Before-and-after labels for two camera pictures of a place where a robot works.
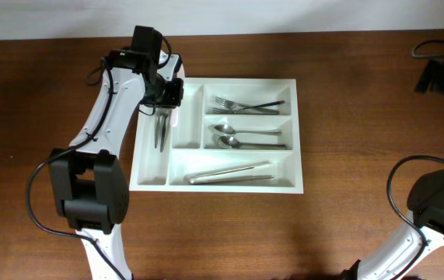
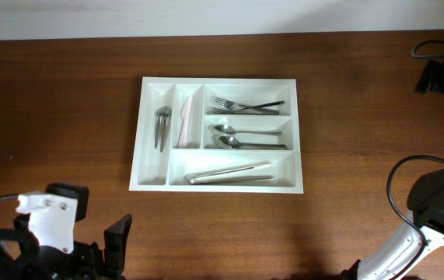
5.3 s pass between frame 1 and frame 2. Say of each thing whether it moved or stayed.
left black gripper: moved
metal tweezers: stayed
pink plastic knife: moved
